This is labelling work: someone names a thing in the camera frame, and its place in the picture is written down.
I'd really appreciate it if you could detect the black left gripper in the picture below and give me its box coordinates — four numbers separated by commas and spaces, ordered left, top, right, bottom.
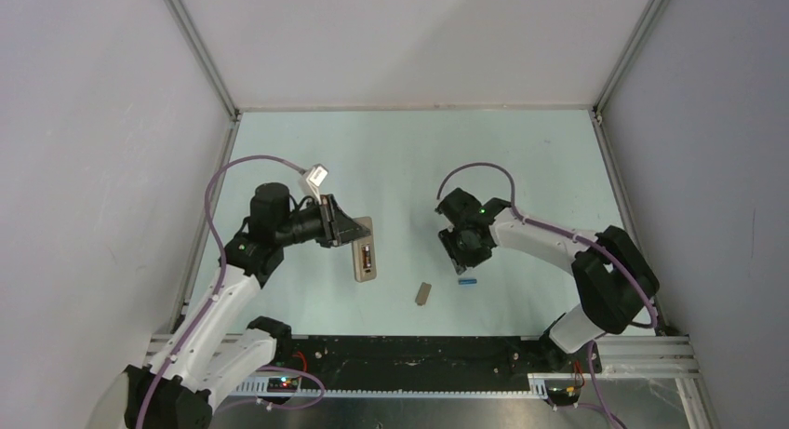
275, 194, 370, 248

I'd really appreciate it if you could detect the beige remote control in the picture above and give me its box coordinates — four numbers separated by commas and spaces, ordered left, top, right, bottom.
352, 217, 377, 283

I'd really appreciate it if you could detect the beige battery compartment cover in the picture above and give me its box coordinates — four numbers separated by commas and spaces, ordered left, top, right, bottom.
415, 282, 432, 306

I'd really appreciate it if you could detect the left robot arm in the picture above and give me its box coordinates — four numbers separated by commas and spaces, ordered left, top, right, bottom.
121, 182, 371, 428

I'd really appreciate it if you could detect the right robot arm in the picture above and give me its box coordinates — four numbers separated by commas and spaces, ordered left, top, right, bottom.
435, 188, 660, 371

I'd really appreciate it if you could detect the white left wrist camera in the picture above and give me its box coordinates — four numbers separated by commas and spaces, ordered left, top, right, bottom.
299, 164, 328, 202

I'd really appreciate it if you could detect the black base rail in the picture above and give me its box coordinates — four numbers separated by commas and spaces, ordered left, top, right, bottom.
236, 334, 602, 394

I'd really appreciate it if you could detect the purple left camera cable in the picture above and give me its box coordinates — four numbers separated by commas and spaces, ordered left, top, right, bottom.
134, 155, 308, 429

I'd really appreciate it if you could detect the white slotted cable duct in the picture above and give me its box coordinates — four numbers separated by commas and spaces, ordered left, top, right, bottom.
234, 376, 550, 399

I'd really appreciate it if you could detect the left aluminium frame post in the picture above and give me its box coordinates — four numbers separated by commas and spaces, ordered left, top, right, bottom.
163, 0, 239, 122

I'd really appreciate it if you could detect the aluminium frame post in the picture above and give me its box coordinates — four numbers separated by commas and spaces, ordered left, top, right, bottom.
593, 0, 671, 116
163, 0, 239, 122

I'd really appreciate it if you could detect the right aluminium frame post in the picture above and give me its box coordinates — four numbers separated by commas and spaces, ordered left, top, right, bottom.
593, 0, 671, 116

